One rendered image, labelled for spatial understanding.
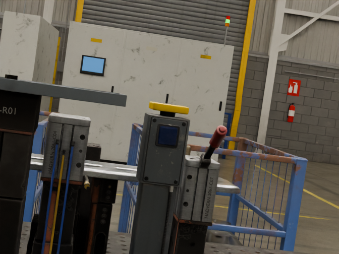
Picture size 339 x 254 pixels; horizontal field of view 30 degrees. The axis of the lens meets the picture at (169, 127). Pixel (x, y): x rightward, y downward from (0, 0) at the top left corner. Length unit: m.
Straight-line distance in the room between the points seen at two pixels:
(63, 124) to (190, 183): 0.26
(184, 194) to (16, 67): 8.02
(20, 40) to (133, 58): 1.60
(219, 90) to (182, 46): 0.85
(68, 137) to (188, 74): 8.10
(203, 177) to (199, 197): 0.04
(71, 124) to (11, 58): 8.02
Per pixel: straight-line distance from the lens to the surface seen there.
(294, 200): 3.28
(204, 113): 9.30
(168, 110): 1.02
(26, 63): 9.14
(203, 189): 1.21
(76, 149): 1.17
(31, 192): 3.16
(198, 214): 1.22
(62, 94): 0.98
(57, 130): 1.17
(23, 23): 9.18
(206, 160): 1.18
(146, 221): 1.05
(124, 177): 1.30
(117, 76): 9.13
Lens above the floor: 1.18
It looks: 3 degrees down
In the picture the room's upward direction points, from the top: 8 degrees clockwise
